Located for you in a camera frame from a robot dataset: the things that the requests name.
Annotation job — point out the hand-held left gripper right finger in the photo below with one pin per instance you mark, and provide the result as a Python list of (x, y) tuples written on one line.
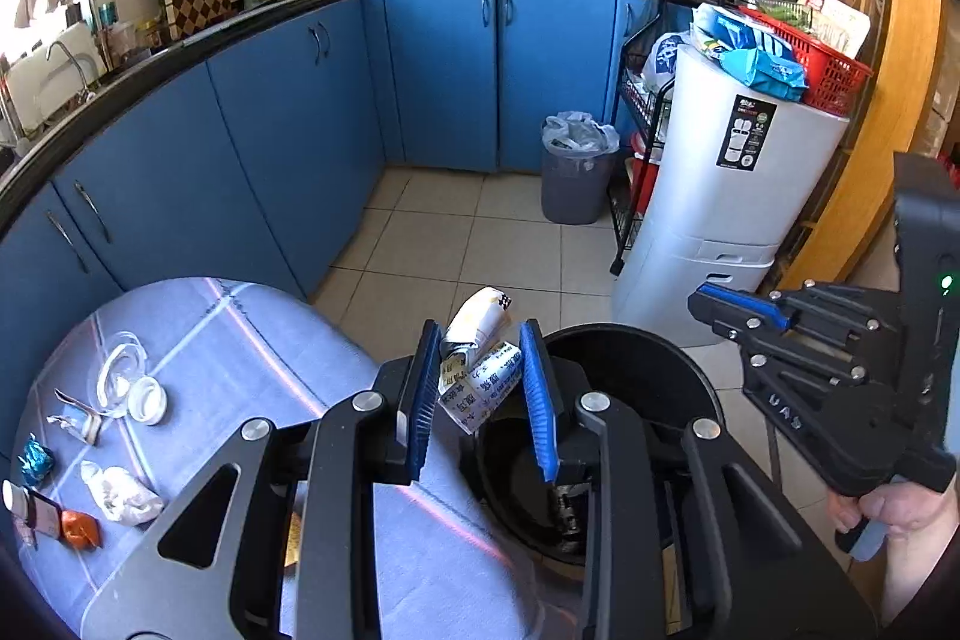
[(536, 400)]

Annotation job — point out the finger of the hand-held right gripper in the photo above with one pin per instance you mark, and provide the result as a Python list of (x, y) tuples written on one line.
[(780, 347), (739, 301)]

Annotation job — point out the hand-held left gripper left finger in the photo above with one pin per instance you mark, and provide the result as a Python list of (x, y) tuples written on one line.
[(420, 400)]

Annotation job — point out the cream snack pouch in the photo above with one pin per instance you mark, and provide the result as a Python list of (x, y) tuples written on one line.
[(480, 377)]

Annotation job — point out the black trash bin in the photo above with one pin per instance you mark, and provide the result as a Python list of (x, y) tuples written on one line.
[(637, 359)]

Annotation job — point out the teal foil wrapper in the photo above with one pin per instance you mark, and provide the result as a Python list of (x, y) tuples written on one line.
[(34, 460)]

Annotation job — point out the person's right forearm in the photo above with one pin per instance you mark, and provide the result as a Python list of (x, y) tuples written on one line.
[(911, 580)]

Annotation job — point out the grey trash bin with bag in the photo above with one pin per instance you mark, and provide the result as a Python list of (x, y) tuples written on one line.
[(576, 183)]

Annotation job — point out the person's right hand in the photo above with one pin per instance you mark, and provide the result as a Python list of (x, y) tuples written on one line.
[(900, 509)]

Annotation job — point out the white cylindrical appliance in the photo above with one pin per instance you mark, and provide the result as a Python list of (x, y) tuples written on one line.
[(735, 197)]

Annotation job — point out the blue plaid tablecloth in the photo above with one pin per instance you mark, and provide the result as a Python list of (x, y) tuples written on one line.
[(225, 385)]

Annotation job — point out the blue wipes packet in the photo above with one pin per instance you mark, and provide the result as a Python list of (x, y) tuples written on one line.
[(765, 72)]

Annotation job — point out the white blue printed bag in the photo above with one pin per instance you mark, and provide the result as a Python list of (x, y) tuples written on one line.
[(664, 63)]

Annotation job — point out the red plastic basket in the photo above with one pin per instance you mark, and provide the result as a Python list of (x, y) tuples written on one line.
[(825, 66)]

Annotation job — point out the blue white packet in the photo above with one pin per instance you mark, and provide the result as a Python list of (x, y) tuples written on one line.
[(731, 29)]

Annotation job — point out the white round cap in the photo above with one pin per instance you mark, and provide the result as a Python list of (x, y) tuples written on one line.
[(146, 400)]

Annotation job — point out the white food tray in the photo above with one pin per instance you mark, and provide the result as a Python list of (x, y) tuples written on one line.
[(832, 14)]

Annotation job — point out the white crumpled tissue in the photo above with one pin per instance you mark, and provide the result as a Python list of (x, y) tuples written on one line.
[(120, 497)]

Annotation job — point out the blue lower cabinets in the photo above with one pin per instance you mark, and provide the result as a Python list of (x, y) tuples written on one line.
[(300, 108)]

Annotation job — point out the orange crumpled wrapper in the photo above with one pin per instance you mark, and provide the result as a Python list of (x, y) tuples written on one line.
[(79, 527)]

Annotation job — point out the brown bottle white cap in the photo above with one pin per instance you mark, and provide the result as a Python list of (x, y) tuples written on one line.
[(26, 512)]

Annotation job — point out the black countertop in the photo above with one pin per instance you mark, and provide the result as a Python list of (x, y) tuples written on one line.
[(225, 31)]

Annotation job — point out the small steel faucet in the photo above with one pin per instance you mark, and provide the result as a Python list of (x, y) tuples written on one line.
[(71, 57)]

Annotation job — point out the wooden door frame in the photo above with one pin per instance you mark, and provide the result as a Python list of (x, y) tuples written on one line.
[(862, 160)]

